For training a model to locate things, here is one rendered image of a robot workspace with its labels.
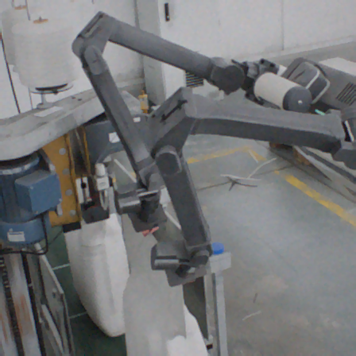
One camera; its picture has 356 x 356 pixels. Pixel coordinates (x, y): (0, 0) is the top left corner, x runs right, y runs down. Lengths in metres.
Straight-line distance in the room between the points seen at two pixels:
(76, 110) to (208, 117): 0.86
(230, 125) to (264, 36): 5.78
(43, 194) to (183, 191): 0.59
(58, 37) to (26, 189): 0.40
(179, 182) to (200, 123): 0.18
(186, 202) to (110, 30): 0.50
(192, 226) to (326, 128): 0.37
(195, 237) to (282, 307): 2.05
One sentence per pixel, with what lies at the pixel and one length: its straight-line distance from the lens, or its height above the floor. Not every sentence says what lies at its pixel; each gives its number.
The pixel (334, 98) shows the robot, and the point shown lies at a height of 1.53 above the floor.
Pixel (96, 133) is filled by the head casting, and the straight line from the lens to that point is 2.16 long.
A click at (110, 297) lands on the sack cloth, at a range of 2.73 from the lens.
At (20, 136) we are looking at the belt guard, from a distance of 1.89.
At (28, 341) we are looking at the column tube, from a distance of 2.49.
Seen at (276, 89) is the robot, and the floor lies 1.56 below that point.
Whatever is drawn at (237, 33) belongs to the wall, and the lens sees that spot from 6.89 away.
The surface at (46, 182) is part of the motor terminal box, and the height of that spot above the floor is 1.29.
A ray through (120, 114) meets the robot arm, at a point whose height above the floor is 1.47.
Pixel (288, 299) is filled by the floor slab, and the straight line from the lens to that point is 3.60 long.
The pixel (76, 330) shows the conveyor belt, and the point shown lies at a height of 0.38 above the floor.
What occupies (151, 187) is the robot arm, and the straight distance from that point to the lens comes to 1.87.
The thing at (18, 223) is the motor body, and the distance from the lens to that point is 1.99.
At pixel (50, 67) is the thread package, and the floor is 1.58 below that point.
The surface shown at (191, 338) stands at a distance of 2.04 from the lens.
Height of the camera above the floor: 2.03
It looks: 24 degrees down
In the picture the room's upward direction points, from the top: 5 degrees counter-clockwise
